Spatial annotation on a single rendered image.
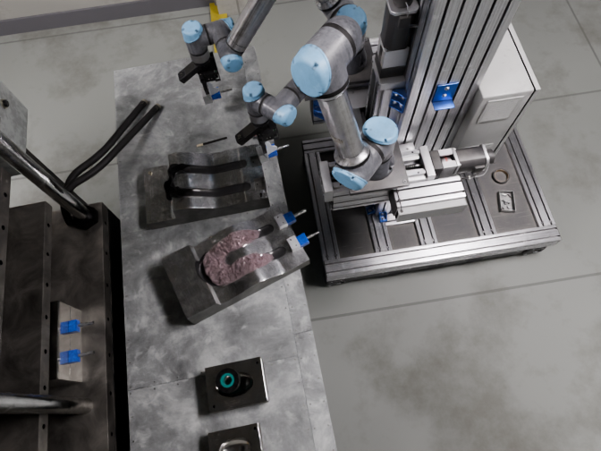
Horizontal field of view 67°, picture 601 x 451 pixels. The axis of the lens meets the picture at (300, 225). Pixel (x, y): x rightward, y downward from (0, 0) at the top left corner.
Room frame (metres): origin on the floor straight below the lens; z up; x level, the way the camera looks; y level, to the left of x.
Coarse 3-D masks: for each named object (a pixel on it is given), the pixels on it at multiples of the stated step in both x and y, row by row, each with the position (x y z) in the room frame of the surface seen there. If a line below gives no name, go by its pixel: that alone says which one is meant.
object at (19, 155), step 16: (0, 144) 0.83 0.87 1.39; (16, 160) 0.83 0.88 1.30; (32, 160) 0.86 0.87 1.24; (32, 176) 0.83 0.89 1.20; (48, 176) 0.86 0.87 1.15; (48, 192) 0.82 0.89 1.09; (64, 192) 0.85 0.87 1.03; (64, 208) 0.83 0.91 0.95; (80, 208) 0.84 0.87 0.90; (80, 224) 0.81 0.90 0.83
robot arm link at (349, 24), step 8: (336, 16) 0.94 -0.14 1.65; (344, 16) 0.94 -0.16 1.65; (344, 24) 0.90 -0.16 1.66; (352, 24) 0.91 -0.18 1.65; (352, 32) 0.88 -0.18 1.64; (360, 32) 0.90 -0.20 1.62; (360, 40) 0.88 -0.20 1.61; (288, 88) 1.02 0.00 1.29; (296, 88) 1.02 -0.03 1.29; (304, 96) 1.01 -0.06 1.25
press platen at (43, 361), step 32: (32, 224) 0.73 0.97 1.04; (32, 256) 0.60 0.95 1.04; (32, 288) 0.48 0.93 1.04; (32, 320) 0.37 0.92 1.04; (0, 352) 0.28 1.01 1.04; (32, 352) 0.27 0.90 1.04; (0, 384) 0.18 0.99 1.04; (32, 384) 0.17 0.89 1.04; (0, 416) 0.08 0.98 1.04; (32, 416) 0.07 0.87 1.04; (0, 448) -0.01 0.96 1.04; (32, 448) -0.02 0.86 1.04
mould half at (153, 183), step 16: (256, 144) 1.07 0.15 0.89; (176, 160) 1.00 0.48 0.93; (192, 160) 1.01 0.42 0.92; (208, 160) 1.02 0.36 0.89; (224, 160) 1.01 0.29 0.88; (144, 176) 0.99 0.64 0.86; (160, 176) 0.98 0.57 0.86; (176, 176) 0.93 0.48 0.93; (192, 176) 0.93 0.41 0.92; (208, 176) 0.94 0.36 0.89; (224, 176) 0.94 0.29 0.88; (240, 176) 0.93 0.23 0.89; (256, 176) 0.92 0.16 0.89; (160, 192) 0.90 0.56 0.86; (240, 192) 0.86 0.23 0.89; (256, 192) 0.85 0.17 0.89; (160, 208) 0.83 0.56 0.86; (176, 208) 0.79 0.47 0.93; (192, 208) 0.79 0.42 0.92; (208, 208) 0.80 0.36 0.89; (224, 208) 0.80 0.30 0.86; (240, 208) 0.81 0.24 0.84; (256, 208) 0.81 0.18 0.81; (160, 224) 0.77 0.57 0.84; (176, 224) 0.78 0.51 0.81
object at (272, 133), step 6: (270, 120) 1.01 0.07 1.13; (258, 126) 0.99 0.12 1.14; (264, 126) 1.01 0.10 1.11; (270, 126) 1.01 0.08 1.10; (258, 132) 1.00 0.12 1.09; (264, 132) 0.99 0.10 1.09; (270, 132) 0.99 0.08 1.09; (276, 132) 0.99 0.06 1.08; (258, 138) 0.98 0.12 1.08; (264, 138) 0.98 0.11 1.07; (270, 138) 1.00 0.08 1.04; (276, 138) 0.99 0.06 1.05
